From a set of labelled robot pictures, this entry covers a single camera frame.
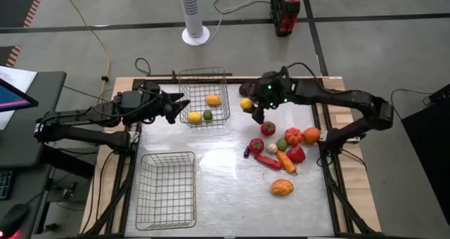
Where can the dark grey desk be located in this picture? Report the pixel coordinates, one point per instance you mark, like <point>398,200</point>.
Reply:
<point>52,88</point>

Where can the orange plastic carrot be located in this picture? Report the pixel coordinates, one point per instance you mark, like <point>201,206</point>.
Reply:
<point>286,161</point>

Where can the yellow plastic lemon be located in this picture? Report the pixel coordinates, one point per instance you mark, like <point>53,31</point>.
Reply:
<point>213,100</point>
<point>246,103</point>
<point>194,117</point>

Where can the dark mat orange striped edge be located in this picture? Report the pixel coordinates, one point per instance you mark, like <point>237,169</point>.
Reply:
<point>8,56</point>
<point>17,3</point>

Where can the long red chili pepper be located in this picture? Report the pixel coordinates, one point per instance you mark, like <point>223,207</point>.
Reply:
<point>268,161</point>

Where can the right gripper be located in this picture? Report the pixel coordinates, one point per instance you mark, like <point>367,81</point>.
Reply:
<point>274,89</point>

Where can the red plastic bell pepper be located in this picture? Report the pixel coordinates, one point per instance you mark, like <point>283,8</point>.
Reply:
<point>296,154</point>

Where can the green plastic lime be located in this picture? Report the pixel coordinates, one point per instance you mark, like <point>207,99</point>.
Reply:
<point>207,115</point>
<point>282,144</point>

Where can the red black power station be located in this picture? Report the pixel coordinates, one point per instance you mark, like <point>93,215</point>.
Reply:
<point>285,14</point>

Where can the orange-yellow plastic potato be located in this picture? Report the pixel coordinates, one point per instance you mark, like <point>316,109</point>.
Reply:
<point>282,187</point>

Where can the plastic orange fruit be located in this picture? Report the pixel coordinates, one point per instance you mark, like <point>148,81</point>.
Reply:
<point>311,135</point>

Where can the wooden table base board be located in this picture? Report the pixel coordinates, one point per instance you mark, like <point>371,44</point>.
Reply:
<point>355,182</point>

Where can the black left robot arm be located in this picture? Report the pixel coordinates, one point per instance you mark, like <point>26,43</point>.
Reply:
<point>70,135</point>

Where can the small dark purple eggplant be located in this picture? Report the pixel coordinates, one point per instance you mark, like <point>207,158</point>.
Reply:
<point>247,151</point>

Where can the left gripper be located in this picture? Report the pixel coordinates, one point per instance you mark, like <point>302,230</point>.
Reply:
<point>147,105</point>

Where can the white paper sheet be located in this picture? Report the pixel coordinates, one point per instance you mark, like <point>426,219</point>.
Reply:
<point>19,78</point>

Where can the black computer mouse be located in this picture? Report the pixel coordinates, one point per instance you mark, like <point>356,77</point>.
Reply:
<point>14,216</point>

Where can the orange-red ribbed plastic pumpkin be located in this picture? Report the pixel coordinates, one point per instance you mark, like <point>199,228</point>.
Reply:
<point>293,136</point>

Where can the white plastic garlic bulb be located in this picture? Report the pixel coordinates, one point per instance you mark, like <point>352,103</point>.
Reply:
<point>271,148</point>

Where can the computer keyboard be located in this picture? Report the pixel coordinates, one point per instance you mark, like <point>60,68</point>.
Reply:
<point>5,184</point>

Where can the computer monitor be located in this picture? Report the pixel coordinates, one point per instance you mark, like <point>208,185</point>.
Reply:
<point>14,98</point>

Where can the white tower fan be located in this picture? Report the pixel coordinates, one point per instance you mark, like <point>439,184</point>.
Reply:
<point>191,10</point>

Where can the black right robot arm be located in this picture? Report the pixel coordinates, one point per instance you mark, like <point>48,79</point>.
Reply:
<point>351,100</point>

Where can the large black box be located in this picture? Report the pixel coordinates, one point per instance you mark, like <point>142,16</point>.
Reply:
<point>429,151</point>

